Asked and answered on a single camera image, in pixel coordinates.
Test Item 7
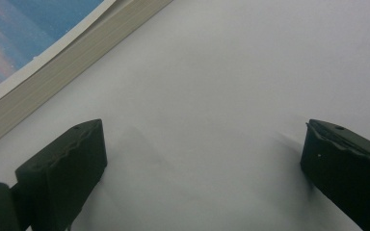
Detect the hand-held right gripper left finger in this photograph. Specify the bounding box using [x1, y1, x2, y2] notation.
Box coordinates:
[13, 118, 109, 231]

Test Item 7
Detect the white book green print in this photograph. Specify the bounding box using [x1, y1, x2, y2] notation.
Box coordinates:
[0, 0, 175, 156]

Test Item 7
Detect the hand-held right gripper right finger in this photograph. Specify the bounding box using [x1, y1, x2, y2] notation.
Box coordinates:
[299, 118, 370, 231]

